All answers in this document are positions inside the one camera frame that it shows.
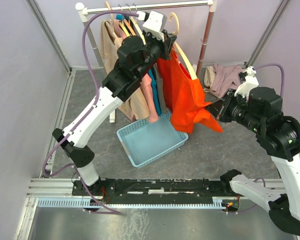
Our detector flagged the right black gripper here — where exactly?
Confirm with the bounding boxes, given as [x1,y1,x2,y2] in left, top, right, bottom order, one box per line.
[204,88,263,133]

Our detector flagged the orange t shirt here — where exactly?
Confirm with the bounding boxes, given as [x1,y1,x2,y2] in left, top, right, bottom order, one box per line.
[156,49,223,134]

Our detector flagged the beige plastic hanger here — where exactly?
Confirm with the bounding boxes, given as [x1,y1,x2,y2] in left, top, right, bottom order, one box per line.
[168,12,198,80]

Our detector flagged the white hanger of grey shirt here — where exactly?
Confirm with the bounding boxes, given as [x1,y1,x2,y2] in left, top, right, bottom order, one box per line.
[129,16,146,45]

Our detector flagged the dark grey t shirt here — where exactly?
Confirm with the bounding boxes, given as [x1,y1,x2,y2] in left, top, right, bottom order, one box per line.
[136,26,167,114]

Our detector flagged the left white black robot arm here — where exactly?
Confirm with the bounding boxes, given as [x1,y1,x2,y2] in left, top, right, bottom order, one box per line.
[52,32,177,195]

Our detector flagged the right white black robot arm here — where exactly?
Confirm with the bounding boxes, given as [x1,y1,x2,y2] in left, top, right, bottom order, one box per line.
[206,87,300,236]

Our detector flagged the yellow hanger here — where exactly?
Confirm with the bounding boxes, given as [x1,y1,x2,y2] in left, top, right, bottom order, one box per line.
[116,14,136,37]

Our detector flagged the pink t shirt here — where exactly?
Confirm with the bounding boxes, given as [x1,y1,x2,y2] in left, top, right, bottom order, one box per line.
[112,19,159,123]

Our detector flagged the blue t shirt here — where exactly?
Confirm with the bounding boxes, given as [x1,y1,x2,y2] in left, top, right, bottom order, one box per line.
[128,16,162,116]

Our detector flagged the beige hanger of beige shirt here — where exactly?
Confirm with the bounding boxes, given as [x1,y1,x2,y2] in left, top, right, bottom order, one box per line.
[104,0,115,26]

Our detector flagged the beige t shirt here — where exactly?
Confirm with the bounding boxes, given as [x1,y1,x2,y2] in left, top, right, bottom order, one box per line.
[100,20,150,122]

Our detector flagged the mauve clothes pile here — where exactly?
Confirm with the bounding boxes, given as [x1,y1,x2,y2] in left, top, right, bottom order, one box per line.
[210,63,242,99]

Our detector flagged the cream garment on floor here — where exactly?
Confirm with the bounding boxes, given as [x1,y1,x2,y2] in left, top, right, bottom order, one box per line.
[203,66,216,92]

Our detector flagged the light blue plastic basket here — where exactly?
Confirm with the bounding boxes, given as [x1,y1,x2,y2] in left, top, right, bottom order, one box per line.
[116,111,189,169]

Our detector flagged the metal clothes rack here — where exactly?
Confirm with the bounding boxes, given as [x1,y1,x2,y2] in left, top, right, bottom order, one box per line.
[74,0,219,124]

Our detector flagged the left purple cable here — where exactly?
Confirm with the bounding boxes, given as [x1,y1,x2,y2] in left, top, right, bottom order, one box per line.
[41,11,146,216]

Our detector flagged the purple cable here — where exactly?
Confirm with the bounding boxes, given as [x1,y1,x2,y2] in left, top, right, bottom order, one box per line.
[236,63,300,215]
[41,11,146,216]

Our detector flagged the light blue cable duct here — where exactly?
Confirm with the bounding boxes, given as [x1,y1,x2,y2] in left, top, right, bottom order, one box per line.
[37,197,226,210]

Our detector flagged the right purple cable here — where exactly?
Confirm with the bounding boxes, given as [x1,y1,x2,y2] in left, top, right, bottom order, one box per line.
[236,63,300,215]

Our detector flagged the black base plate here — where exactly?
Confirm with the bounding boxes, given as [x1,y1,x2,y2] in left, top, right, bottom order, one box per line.
[72,170,251,204]

